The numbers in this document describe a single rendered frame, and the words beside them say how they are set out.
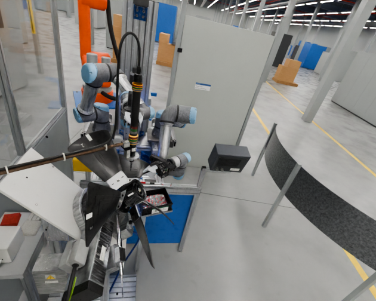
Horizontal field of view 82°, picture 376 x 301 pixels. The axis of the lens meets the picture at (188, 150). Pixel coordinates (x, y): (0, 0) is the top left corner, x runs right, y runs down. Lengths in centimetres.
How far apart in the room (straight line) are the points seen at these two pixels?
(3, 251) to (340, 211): 233
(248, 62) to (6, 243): 277
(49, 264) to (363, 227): 222
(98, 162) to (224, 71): 217
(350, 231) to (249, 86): 193
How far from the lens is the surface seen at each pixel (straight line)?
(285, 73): 1325
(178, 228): 211
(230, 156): 155
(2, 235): 137
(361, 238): 240
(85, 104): 170
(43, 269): 136
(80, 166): 158
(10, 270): 138
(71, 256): 99
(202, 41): 277
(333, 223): 241
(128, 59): 189
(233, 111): 313
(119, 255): 103
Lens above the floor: 198
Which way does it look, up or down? 31 degrees down
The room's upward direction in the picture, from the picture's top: 13 degrees clockwise
